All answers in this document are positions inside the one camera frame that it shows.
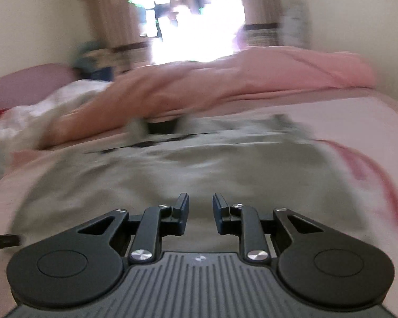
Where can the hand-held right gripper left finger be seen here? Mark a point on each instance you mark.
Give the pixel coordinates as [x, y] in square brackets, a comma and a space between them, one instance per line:
[185, 225]

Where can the striped brown curtain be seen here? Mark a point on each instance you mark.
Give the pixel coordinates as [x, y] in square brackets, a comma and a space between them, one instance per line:
[260, 13]
[116, 23]

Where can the dark blue bag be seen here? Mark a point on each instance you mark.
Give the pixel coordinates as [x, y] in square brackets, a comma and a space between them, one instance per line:
[102, 74]

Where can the white patterned pillow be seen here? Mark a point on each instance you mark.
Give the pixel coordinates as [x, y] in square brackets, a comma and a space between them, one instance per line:
[297, 26]

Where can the mauve bed sheet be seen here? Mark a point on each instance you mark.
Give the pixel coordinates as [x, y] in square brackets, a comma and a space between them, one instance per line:
[318, 101]

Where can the grey and black jacket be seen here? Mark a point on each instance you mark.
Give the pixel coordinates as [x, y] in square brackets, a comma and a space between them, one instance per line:
[185, 165]

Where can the teal plush toy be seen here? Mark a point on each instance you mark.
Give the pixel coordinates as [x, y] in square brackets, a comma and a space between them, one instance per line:
[89, 53]

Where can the white quilt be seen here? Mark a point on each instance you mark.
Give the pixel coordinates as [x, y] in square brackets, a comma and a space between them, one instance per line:
[36, 112]

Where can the pink duvet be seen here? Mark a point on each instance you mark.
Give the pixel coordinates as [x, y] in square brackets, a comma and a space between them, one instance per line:
[252, 73]

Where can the pink printed blanket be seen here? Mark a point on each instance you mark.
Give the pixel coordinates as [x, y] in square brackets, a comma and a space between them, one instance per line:
[368, 145]

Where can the pink padded headboard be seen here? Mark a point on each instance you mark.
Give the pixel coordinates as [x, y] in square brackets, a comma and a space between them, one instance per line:
[26, 82]

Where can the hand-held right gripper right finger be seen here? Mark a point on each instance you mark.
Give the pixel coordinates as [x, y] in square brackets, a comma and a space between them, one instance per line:
[218, 223]

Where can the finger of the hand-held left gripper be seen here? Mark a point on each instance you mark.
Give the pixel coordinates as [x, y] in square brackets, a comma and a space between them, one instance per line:
[3, 242]

